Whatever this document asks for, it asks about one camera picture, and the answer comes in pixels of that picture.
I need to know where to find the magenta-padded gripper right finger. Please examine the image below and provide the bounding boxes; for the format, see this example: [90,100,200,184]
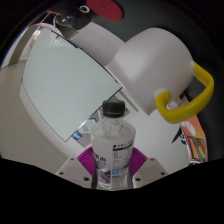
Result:
[128,147,169,190]

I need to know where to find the grey pin board with papers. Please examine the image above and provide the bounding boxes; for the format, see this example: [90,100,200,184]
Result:
[71,91,138,143]

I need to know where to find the black and red hand tool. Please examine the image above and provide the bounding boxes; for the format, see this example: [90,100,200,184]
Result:
[46,9,92,32]

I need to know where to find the clear black-capped water bottle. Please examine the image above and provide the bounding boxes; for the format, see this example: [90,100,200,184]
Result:
[90,99,137,190]

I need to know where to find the small white ring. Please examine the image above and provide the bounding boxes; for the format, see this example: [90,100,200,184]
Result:
[78,4,91,14]

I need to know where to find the black skull flag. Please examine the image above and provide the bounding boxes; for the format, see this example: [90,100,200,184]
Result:
[171,127,188,146]

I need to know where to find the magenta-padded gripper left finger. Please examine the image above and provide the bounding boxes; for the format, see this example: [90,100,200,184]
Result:
[54,146,98,190]

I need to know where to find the flat round red coaster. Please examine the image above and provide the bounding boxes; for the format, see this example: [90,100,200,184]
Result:
[85,0,125,23]

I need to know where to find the white mug with yellow handle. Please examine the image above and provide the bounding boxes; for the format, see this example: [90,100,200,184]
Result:
[105,27,215,125]

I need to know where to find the large whiteboard on stand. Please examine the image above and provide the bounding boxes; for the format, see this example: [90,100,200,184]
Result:
[20,27,124,143]

